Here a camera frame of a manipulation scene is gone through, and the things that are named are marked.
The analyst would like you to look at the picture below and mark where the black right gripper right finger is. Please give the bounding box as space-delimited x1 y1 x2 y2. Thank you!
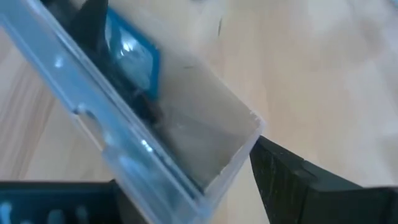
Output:
249 136 398 224

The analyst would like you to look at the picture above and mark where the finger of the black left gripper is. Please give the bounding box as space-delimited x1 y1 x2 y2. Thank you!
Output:
73 0 108 50

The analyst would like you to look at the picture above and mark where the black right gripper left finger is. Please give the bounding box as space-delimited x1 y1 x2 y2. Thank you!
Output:
0 179 147 224

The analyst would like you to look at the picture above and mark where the blue translucent jewel case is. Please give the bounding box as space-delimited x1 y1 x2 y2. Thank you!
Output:
0 0 266 224

